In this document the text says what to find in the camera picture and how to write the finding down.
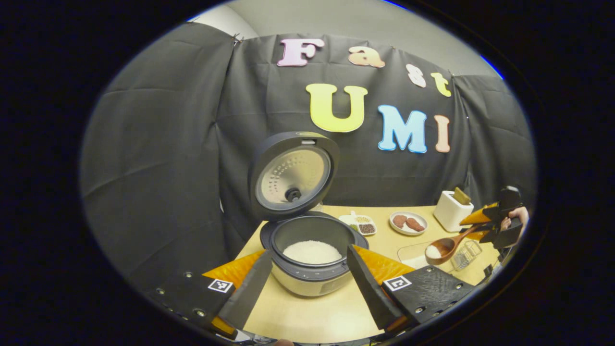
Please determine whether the white chopstick holder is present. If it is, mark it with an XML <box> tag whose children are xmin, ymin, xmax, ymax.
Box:
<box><xmin>433</xmin><ymin>190</ymin><xmax>475</xmax><ymax>233</ymax></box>

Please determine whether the small clear glass container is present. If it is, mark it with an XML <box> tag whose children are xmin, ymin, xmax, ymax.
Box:
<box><xmin>451</xmin><ymin>240</ymin><xmax>483</xmax><ymax>271</ymax></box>

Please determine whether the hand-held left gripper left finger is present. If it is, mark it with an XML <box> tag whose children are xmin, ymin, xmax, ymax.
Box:
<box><xmin>144</xmin><ymin>249</ymin><xmax>273</xmax><ymax>337</ymax></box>

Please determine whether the white rice pile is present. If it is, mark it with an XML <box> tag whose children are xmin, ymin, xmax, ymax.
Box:
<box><xmin>283</xmin><ymin>240</ymin><xmax>343</xmax><ymax>265</ymax></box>

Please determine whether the white rice tray clear lid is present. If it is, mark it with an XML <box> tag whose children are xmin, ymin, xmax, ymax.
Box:
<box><xmin>397</xmin><ymin>240</ymin><xmax>435</xmax><ymax>270</ymax></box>

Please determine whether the brown wooden spoon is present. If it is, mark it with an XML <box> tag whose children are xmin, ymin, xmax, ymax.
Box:
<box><xmin>425</xmin><ymin>223</ymin><xmax>483</xmax><ymax>266</ymax></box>

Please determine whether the round white plate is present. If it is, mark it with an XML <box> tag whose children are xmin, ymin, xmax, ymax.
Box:
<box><xmin>389</xmin><ymin>211</ymin><xmax>429</xmax><ymax>236</ymax></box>

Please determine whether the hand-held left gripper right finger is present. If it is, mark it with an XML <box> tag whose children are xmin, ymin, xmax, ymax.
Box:
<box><xmin>346</xmin><ymin>245</ymin><xmax>476</xmax><ymax>337</ymax></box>

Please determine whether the white divided grain dish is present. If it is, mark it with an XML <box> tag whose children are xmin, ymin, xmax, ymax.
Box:
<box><xmin>338</xmin><ymin>210</ymin><xmax>378</xmax><ymax>236</ymax></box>

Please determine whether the dark grey rice cooker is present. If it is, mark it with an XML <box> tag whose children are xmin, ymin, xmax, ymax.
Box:
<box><xmin>248</xmin><ymin>131</ymin><xmax>369</xmax><ymax>297</ymax></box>

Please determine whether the black backdrop cloth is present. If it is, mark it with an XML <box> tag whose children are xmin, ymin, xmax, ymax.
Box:
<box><xmin>79</xmin><ymin>22</ymin><xmax>538</xmax><ymax>289</ymax></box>

